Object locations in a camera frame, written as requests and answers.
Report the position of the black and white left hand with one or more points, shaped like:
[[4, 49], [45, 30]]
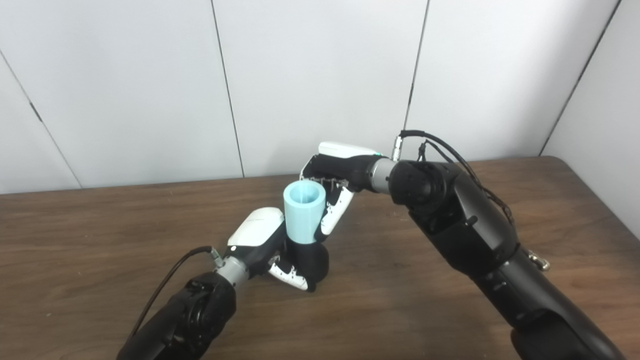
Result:
[[257, 227]]

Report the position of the black and white right hand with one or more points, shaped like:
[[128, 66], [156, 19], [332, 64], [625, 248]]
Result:
[[350, 167]]

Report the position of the light blue cylinder cup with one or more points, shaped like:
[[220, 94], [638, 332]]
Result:
[[302, 220]]

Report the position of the black funnel-shaped nozzle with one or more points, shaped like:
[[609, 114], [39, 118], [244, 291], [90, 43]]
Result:
[[312, 265]]

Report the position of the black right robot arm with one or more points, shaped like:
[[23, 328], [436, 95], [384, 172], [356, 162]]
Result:
[[460, 220]]

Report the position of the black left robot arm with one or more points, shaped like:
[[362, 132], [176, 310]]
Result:
[[185, 320]]

